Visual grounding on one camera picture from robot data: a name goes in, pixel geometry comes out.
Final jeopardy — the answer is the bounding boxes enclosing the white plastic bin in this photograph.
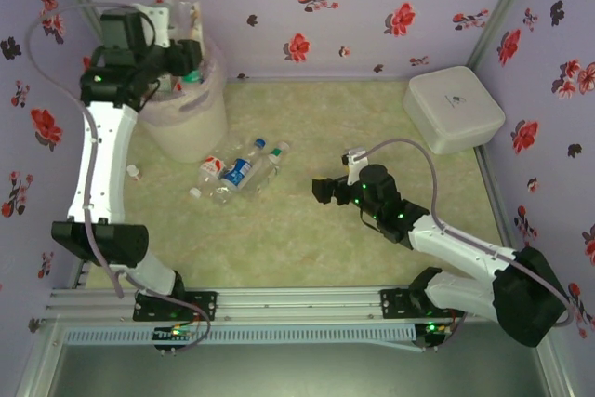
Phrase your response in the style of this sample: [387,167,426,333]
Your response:
[137,36,230,164]

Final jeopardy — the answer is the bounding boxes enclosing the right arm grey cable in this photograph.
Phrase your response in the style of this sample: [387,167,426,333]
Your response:
[364,138,577,347]

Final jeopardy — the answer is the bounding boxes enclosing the left arm grey cable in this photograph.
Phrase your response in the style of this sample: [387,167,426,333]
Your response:
[25,2,213,354]

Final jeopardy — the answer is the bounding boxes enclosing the crushed bottle blue label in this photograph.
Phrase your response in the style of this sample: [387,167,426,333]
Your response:
[219,158,255,192]

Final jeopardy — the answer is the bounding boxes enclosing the crushed clear bottle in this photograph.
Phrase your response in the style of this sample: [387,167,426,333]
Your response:
[202,180,238,205]

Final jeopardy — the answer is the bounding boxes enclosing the clear bottle red white label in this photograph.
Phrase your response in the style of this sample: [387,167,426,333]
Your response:
[165,0,205,45]

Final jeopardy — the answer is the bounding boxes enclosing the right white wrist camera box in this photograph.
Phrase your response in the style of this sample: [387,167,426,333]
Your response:
[342,147,369,184]

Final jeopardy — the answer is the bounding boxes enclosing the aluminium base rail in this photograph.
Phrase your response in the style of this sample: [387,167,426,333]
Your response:
[45,283,512,324]

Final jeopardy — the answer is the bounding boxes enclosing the pink translucent bin liner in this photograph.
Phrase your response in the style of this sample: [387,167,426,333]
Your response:
[139,33,229,128]

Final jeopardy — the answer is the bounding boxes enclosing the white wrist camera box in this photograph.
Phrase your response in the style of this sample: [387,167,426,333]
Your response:
[342,147,369,184]
[133,3,172,50]

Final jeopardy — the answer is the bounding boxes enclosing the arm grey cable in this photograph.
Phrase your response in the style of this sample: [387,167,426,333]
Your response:
[364,138,577,347]
[25,2,213,354]

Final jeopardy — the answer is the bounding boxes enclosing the clear bottle green cap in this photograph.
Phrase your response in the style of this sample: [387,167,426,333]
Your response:
[245,139,292,193]

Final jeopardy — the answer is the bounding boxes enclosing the white square lidded box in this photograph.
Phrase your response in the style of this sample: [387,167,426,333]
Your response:
[402,65,507,155]

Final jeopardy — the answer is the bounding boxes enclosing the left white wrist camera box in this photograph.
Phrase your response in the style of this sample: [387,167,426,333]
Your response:
[133,3,172,50]

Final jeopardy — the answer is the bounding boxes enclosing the aluminium side rail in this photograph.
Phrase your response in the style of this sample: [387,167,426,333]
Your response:
[67,259,92,289]
[473,145,529,258]

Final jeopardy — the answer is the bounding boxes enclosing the small circuit board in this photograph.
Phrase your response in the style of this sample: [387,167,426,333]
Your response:
[152,324,199,356]
[420,321,455,352]

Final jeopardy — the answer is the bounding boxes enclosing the clear bottle blue cap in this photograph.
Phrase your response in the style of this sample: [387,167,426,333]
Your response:
[245,137,267,161]

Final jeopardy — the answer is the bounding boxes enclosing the white slotted cable duct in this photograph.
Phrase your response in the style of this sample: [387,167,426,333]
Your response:
[61,325,416,348]

